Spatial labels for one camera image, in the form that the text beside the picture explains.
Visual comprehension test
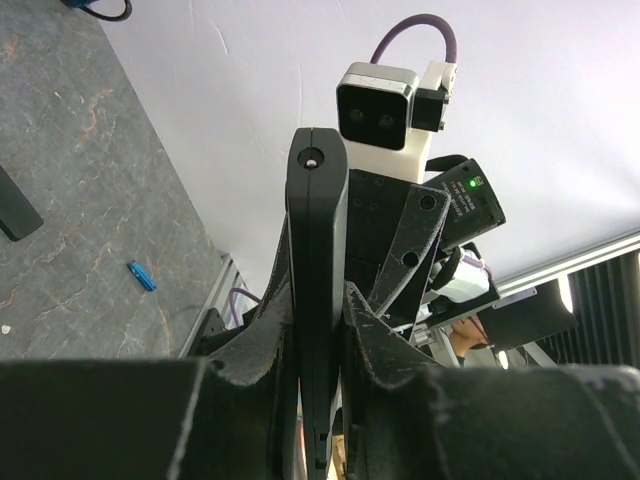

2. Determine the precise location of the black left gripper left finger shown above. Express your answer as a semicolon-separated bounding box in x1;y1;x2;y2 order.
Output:
1;232;298;479

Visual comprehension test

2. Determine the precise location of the dark blue cup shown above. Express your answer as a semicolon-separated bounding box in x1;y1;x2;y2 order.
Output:
62;0;135;22

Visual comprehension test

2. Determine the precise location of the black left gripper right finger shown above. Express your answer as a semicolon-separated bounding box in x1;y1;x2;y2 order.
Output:
342;283;639;479

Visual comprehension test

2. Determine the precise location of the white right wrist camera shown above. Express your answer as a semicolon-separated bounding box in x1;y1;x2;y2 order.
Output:
336;61;457;183

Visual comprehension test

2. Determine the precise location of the aluminium frame rail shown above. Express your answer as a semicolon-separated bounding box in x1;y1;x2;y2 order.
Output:
179;254;246;358

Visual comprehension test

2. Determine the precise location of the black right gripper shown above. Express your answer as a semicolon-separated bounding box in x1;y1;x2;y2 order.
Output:
345;158;506;336

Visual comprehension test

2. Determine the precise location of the black remote battery cover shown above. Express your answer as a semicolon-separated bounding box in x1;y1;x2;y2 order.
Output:
0;168;44;242

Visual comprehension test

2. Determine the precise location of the blue battery right side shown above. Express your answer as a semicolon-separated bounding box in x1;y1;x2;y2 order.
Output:
127;261;157;292

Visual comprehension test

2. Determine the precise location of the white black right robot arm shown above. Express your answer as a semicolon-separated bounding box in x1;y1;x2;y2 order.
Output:
345;155;506;334

